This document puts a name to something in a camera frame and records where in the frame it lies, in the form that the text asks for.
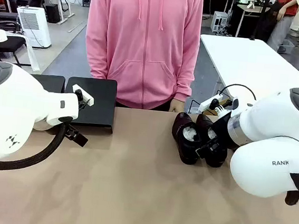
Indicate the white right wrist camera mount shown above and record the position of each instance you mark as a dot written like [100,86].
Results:
[206,104]

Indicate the pink hoodie torso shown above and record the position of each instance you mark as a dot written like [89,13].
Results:
[144,50]

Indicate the white computer case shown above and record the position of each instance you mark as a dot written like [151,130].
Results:
[217,22]

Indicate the black computer tower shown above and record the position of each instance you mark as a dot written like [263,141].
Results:
[53,12]

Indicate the black chair seat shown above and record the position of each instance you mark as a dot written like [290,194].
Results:
[5,17]

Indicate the pink sleeved right forearm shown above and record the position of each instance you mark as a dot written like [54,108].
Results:
[97,59]

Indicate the white plastic bag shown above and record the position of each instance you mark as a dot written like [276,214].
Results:
[33,55]

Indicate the grey plastic bin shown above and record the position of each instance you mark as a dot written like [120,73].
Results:
[286,47]

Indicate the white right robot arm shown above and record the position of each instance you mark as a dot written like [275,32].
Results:
[261,165]

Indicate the white table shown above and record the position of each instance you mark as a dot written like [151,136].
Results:
[249,63]

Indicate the pink sleeved left forearm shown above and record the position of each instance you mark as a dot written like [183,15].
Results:
[185,78]

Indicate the person in red shirt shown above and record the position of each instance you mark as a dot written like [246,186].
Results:
[290,6]

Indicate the black leather shoe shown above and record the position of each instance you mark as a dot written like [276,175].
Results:
[218,157]
[180,125]

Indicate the wooden top desk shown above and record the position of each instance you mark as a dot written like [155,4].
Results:
[254,8]

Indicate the black metal shoe stand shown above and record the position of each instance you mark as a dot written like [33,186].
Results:
[99,112]
[49,82]

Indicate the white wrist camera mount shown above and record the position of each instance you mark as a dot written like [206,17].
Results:
[89,100]
[206,104]

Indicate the white air purifier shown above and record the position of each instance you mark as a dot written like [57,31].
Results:
[35,27]

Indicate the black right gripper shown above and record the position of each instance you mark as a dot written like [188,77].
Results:
[221,132]

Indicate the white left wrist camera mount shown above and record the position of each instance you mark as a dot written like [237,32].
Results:
[89,100]

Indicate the black trousers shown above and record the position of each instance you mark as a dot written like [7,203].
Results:
[160,109]

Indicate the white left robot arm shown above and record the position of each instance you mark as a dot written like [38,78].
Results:
[12,109]

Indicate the person's left hand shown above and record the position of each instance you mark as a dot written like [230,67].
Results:
[177,106]

